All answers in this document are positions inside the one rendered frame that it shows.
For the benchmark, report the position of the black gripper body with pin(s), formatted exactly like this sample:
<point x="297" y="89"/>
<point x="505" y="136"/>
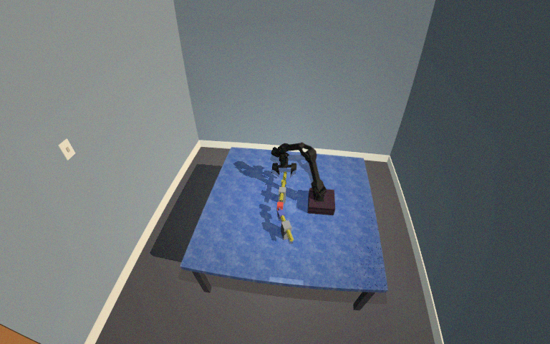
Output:
<point x="284" y="164"/>

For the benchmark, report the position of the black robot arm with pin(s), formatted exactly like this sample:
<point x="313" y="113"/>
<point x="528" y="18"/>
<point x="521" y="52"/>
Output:
<point x="310" y="156"/>

